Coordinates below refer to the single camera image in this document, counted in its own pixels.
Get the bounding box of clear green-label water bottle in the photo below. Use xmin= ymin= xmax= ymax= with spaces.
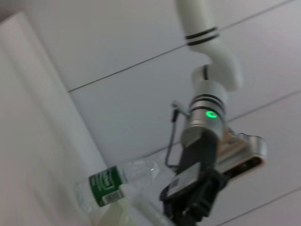
xmin=74 ymin=157 xmax=177 ymax=208

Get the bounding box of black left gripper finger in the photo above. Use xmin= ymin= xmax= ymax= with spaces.
xmin=188 ymin=200 xmax=214 ymax=224
xmin=162 ymin=202 xmax=189 ymax=226

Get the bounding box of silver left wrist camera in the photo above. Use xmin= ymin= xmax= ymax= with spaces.
xmin=215 ymin=128 xmax=269 ymax=181

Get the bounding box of pale green glass fruit plate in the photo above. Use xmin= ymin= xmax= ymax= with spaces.
xmin=91 ymin=197 xmax=176 ymax=226

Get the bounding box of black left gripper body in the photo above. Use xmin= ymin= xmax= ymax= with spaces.
xmin=159 ymin=128 xmax=229 ymax=213

